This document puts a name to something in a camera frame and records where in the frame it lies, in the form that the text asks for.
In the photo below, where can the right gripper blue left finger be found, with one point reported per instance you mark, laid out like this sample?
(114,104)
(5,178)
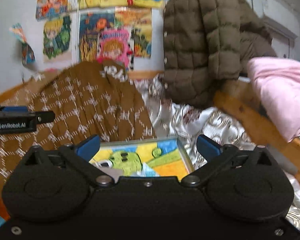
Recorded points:
(88,148)

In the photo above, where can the starry night style drawing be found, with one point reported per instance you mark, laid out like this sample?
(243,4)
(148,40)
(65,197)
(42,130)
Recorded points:
(91,23)

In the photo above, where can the grey tray with painting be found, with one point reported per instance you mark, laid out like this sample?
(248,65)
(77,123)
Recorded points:
(166,156)

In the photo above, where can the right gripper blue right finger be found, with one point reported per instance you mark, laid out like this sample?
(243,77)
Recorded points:
(208,148)

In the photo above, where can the white air conditioner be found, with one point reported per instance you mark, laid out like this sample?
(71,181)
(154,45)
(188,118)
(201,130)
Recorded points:
(281,22)

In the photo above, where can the mermaid girl drawing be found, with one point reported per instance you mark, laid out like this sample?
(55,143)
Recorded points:
(50,8)

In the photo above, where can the white floral satin quilt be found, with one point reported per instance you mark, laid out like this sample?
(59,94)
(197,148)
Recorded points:
(187,123)

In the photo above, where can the blond child drawing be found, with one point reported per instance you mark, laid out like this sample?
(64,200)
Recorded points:
(57,39)

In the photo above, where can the brown puffer jacket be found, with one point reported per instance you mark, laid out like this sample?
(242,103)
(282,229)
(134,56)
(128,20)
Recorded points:
(207,42)

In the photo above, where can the brown patterned quilt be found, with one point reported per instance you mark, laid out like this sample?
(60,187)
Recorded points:
(87,98)

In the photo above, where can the pink folded blanket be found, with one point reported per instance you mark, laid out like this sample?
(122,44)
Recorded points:
(276,82)

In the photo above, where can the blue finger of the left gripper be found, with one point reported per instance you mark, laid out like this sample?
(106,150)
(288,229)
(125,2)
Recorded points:
(21,109)

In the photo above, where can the light blue packaged mask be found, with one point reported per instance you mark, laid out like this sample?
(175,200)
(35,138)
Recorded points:
(146,171)

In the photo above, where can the grey cloth mask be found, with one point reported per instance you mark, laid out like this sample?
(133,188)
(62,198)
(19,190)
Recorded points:
(107,167)

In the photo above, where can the curled colourful paper drawing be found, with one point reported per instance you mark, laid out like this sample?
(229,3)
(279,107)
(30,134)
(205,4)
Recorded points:
(26,51)

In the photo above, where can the pink magazine girl drawing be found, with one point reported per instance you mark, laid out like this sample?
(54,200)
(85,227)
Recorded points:
(116,44)

